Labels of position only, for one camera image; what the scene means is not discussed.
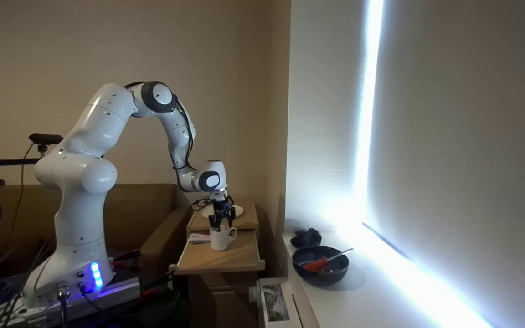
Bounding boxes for black camera on stand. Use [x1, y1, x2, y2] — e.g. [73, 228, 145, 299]
[27, 131, 65, 153]

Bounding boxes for white cup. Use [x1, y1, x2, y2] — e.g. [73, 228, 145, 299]
[207, 222, 240, 251]

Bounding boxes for dark blue bowl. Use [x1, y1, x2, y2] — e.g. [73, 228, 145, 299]
[290, 244, 350, 288]

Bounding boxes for robot base mounting platform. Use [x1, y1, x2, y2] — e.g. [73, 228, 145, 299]
[0, 275, 142, 328]

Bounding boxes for light wooden cabinet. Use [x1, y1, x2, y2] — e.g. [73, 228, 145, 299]
[186, 202, 266, 328]

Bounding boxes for red-handled utensil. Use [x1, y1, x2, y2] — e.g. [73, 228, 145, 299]
[300, 246, 355, 273]

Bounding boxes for grey window roller blind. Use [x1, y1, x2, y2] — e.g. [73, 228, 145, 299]
[364, 0, 525, 328]

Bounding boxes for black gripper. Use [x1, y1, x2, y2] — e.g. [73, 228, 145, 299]
[207, 189, 237, 231]

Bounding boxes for small wooden table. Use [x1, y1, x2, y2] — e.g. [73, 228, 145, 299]
[173, 230, 268, 277]

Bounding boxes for black camera cable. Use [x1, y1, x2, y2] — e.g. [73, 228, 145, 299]
[0, 142, 40, 275]

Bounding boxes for small dark round object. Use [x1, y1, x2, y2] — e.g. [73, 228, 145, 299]
[290, 226, 324, 250]

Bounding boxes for black horizontal stand bar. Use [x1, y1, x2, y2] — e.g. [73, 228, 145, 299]
[0, 157, 40, 169]

